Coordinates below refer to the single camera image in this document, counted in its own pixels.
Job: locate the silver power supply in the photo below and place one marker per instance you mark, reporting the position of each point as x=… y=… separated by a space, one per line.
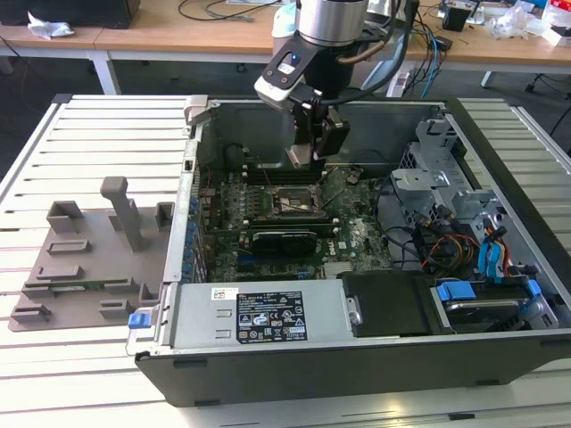
x=201 y=312

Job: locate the black office chair base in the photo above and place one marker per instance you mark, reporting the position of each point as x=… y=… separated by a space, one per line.
x=548 y=82

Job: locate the silver chipset heatsink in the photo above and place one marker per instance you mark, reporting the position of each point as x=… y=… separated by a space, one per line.
x=337 y=269

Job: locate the crumpled clear plastic bag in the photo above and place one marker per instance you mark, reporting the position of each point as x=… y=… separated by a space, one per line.
x=517 y=22

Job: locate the silver metal drive cage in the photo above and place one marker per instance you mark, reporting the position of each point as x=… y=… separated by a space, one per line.
x=419 y=183

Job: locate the black graphics card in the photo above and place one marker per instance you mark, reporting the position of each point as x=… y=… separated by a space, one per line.
x=281 y=244

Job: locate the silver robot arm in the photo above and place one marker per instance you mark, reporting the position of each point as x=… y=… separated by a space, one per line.
x=330 y=22

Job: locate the round coin battery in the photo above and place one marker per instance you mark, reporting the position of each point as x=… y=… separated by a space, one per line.
x=352 y=179

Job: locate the green motherboard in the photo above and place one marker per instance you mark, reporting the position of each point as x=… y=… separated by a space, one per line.
x=357 y=232

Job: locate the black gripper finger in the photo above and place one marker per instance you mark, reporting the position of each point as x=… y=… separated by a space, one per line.
x=332 y=134
x=305 y=125

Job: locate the CPU socket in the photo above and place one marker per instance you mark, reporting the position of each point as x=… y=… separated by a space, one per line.
x=292 y=203

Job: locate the red and white carton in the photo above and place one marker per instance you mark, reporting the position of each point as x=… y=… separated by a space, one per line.
x=560 y=18

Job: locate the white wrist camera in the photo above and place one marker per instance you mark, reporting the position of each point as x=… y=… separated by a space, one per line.
x=278 y=82

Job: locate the green RAM stick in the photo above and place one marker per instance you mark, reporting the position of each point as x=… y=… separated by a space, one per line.
x=67 y=289

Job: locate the small black adapter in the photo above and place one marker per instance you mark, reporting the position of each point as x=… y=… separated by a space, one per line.
x=444 y=43

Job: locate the blue case latch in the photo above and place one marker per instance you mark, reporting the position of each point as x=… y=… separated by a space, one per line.
x=138 y=322

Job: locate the white power strip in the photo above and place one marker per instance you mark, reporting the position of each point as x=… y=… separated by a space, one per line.
x=399 y=82

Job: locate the black PC case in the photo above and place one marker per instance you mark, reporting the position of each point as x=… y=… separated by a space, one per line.
x=312 y=370

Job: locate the black plastic drive cover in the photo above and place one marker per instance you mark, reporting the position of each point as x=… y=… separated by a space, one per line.
x=388 y=303

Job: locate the small black container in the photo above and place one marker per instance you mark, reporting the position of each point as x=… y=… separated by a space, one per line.
x=456 y=20

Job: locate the crumpled white paper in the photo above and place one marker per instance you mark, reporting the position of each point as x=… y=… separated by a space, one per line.
x=49 y=27

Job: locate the blue disk carrier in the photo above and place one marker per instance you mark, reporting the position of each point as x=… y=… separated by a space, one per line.
x=455 y=294

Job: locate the wooden office desk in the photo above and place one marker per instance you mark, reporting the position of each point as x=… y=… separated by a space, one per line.
x=178 y=35
x=44 y=42

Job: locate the black hard disk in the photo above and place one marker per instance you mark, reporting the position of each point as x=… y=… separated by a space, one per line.
x=482 y=312

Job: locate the silver square CPU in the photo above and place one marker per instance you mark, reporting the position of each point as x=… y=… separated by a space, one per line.
x=300 y=157

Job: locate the grey parts rack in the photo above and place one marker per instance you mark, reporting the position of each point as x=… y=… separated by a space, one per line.
x=107 y=267

